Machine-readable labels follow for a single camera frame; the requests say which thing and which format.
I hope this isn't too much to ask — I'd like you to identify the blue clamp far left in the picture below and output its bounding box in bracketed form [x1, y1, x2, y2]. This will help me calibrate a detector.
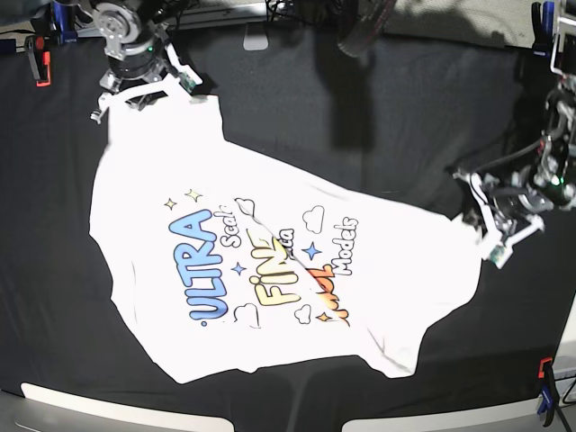
[50, 0, 78, 44]

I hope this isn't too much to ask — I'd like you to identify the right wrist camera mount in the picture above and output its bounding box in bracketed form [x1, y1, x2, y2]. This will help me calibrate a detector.
[90, 25, 203, 123]

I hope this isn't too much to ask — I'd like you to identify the black red cable bundle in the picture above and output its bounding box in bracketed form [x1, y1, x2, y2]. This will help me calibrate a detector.
[335, 0, 397, 58]

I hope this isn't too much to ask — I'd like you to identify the red blue clamp near right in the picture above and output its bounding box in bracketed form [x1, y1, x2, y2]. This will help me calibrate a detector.
[536, 357, 559, 428]

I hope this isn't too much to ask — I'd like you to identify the red black clamp far left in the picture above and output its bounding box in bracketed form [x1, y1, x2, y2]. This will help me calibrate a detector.
[24, 35, 51, 87]

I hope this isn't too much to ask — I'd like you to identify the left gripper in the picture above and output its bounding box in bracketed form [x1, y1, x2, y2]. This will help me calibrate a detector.
[463, 184, 540, 246]

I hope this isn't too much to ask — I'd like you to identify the blue clamp far right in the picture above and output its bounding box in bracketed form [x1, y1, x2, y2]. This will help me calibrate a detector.
[531, 1, 557, 59]

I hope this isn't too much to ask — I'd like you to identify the black table cloth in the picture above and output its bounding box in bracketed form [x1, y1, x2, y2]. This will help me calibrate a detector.
[1, 27, 575, 431]

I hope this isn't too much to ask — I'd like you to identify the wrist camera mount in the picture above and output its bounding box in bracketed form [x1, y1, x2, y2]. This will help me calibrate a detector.
[90, 25, 203, 123]
[452, 170, 545, 269]

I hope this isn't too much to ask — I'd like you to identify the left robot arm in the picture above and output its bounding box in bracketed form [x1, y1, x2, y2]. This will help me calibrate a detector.
[453, 1, 575, 245]

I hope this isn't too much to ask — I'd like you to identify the white graphic t-shirt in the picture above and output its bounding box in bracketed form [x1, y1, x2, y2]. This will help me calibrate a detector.
[90, 96, 482, 384]

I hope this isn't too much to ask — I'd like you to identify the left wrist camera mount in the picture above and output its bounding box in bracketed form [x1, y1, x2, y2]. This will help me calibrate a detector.
[452, 170, 545, 269]

